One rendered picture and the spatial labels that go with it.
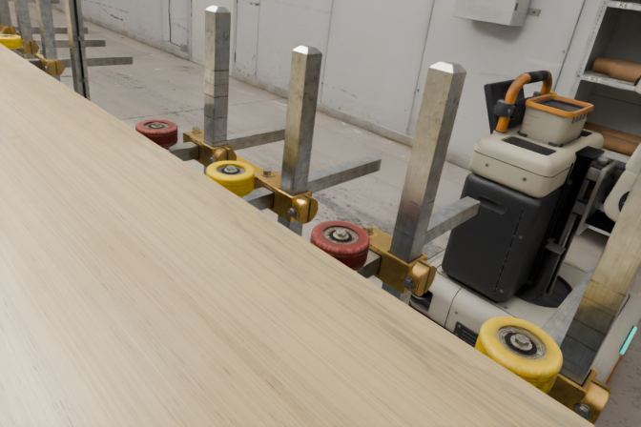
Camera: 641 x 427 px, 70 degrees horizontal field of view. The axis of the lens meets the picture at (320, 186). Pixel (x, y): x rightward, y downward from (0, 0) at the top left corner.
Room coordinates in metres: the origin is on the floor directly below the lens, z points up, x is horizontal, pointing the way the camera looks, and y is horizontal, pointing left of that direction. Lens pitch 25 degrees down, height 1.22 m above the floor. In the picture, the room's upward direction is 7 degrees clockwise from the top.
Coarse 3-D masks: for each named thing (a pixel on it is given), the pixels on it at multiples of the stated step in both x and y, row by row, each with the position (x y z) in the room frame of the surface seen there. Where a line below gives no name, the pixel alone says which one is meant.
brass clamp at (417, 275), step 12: (372, 240) 0.61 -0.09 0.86; (384, 240) 0.62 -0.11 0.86; (384, 252) 0.59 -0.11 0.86; (384, 264) 0.58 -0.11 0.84; (396, 264) 0.57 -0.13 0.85; (408, 264) 0.56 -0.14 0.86; (420, 264) 0.57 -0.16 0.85; (384, 276) 0.58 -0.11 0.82; (396, 276) 0.57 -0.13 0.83; (408, 276) 0.55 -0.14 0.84; (420, 276) 0.55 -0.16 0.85; (432, 276) 0.57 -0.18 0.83; (396, 288) 0.56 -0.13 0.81; (408, 288) 0.55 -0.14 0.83; (420, 288) 0.55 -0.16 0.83
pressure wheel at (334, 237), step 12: (324, 228) 0.54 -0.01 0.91; (336, 228) 0.55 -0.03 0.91; (348, 228) 0.55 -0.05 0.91; (360, 228) 0.56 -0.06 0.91; (312, 240) 0.52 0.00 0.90; (324, 240) 0.51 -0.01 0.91; (336, 240) 0.52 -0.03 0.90; (348, 240) 0.53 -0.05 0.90; (360, 240) 0.52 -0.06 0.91; (336, 252) 0.49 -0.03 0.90; (348, 252) 0.50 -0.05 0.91; (360, 252) 0.50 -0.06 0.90; (348, 264) 0.50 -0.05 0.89; (360, 264) 0.51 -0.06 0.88
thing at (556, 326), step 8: (592, 272) 0.67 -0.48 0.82; (584, 280) 0.64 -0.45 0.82; (576, 288) 0.61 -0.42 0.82; (584, 288) 0.62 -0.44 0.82; (568, 296) 0.59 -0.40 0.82; (576, 296) 0.59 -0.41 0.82; (568, 304) 0.57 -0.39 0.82; (576, 304) 0.57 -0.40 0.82; (560, 312) 0.55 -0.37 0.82; (568, 312) 0.55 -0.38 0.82; (552, 320) 0.53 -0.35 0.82; (560, 320) 0.53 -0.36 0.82; (568, 320) 0.53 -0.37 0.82; (544, 328) 0.51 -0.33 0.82; (552, 328) 0.51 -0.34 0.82; (560, 328) 0.51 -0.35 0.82; (568, 328) 0.51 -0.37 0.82; (552, 336) 0.49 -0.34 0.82; (560, 336) 0.49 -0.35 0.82; (560, 344) 0.48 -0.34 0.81
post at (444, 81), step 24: (432, 72) 0.58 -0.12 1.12; (456, 72) 0.57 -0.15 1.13; (432, 96) 0.58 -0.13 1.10; (456, 96) 0.58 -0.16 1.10; (432, 120) 0.57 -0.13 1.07; (432, 144) 0.57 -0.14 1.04; (408, 168) 0.59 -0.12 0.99; (432, 168) 0.57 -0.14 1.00; (408, 192) 0.58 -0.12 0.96; (432, 192) 0.58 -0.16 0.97; (408, 216) 0.58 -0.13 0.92; (408, 240) 0.57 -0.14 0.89; (384, 288) 0.58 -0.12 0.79
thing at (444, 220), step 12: (456, 204) 0.81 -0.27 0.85; (468, 204) 0.81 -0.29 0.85; (432, 216) 0.74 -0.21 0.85; (444, 216) 0.75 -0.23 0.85; (456, 216) 0.76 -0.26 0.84; (468, 216) 0.81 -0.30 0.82; (432, 228) 0.70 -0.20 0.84; (444, 228) 0.73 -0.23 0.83; (372, 252) 0.60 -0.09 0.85; (372, 264) 0.57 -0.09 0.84
